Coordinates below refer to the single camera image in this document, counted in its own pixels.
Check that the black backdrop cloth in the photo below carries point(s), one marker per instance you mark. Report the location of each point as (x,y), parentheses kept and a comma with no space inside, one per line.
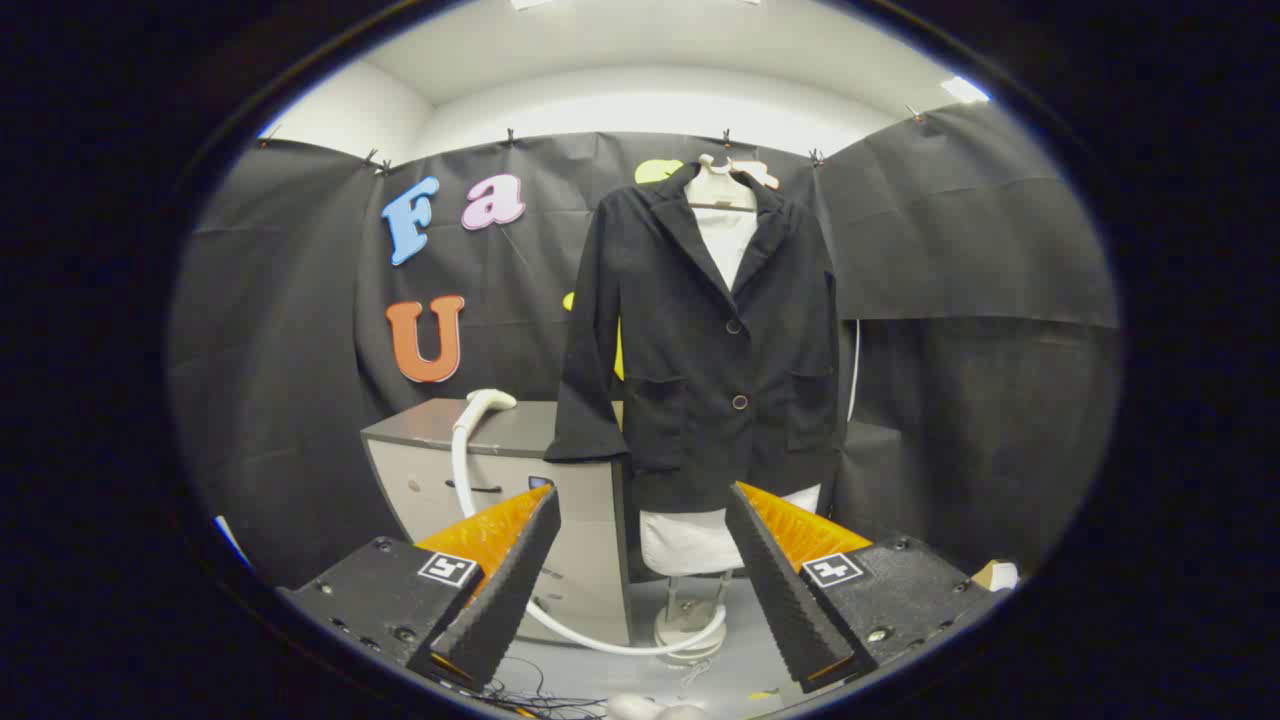
(950,250)

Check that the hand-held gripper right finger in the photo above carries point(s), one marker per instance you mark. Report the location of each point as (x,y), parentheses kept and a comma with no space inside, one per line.
(780,590)

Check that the white mannequin torso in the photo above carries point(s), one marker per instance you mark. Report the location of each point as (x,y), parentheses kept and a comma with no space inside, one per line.
(725,245)

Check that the grey drawer cabinet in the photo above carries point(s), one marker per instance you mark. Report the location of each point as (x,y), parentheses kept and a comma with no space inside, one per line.
(410,480)

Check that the small cardboard box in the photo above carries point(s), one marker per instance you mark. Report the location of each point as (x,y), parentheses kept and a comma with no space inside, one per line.
(995,575)

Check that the black button jacket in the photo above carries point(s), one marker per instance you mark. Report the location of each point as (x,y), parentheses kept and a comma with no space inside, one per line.
(700,400)

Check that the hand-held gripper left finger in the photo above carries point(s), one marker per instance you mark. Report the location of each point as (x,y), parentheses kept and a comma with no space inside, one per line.
(510,590)

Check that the white garment steamer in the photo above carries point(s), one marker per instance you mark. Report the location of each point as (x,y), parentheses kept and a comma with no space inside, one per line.
(487,401)

